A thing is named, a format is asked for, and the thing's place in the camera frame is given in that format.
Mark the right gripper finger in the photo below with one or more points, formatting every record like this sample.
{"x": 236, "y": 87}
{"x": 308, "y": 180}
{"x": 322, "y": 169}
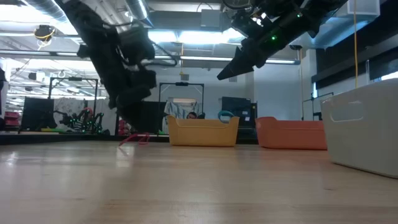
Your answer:
{"x": 234, "y": 60}
{"x": 245, "y": 67}

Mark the thin black stand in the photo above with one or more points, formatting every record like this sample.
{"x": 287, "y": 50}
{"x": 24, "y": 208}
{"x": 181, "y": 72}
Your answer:
{"x": 312, "y": 105}

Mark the person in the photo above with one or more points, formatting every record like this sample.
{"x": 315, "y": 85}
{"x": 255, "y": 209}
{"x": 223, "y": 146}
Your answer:
{"x": 191, "y": 115}

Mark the white ceiling box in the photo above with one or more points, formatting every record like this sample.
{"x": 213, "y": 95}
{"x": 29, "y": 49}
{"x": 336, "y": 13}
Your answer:
{"x": 363, "y": 7}

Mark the pale grey plastic basket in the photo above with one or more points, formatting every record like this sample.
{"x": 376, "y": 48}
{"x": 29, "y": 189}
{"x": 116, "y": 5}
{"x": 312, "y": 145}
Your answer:
{"x": 363, "y": 146}

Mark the silver ceiling duct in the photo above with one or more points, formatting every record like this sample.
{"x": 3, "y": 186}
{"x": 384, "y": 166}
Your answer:
{"x": 136, "y": 9}

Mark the short ceiling light strip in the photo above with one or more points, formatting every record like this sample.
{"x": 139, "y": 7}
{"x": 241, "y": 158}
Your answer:
{"x": 280, "y": 61}

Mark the white patterned cloth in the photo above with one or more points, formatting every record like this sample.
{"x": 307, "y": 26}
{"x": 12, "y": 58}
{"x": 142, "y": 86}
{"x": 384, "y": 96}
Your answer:
{"x": 66, "y": 104}

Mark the red thin rubber band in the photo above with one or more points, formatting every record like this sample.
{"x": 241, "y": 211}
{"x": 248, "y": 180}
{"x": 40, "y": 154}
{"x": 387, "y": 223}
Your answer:
{"x": 127, "y": 140}

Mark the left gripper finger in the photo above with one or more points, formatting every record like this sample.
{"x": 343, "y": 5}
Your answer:
{"x": 133, "y": 118}

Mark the long ceiling light strip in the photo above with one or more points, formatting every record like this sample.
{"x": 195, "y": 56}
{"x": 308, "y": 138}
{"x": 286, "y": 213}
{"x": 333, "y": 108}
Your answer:
{"x": 31, "y": 53}
{"x": 206, "y": 58}

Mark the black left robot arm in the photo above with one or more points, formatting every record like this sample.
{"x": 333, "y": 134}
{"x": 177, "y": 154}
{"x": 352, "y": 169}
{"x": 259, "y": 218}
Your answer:
{"x": 93, "y": 46}

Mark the blue wide rubber band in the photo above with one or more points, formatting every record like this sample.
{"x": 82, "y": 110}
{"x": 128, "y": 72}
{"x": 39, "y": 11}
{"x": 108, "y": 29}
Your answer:
{"x": 225, "y": 111}

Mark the grey ceiling air unit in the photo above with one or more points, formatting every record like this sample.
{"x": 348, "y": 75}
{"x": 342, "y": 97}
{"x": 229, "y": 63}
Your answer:
{"x": 211, "y": 18}

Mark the large black screen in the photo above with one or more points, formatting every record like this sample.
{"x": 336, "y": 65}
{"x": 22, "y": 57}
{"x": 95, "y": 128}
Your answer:
{"x": 155, "y": 116}
{"x": 37, "y": 112}

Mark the pale green cloth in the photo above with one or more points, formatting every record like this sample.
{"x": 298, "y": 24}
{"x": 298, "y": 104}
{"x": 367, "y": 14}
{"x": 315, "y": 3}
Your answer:
{"x": 175, "y": 109}

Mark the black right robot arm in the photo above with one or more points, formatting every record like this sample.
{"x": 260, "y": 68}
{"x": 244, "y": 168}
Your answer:
{"x": 320, "y": 12}

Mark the black gantry frame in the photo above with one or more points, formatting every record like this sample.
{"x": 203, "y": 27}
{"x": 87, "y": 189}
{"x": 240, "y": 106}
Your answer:
{"x": 74, "y": 79}
{"x": 182, "y": 83}

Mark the black computer monitor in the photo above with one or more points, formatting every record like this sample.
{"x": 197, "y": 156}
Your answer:
{"x": 241, "y": 105}

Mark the orange plastic basket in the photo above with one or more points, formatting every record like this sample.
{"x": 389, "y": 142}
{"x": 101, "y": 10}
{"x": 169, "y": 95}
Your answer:
{"x": 289, "y": 135}

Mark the black robot with green lights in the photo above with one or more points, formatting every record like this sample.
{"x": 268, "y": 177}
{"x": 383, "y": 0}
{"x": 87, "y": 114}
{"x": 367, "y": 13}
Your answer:
{"x": 84, "y": 121}

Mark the yellow plastic basket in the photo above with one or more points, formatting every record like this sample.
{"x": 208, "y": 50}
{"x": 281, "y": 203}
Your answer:
{"x": 202, "y": 133}

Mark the plain white cloth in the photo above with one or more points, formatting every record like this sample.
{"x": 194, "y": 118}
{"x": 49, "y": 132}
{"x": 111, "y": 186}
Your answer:
{"x": 107, "y": 115}

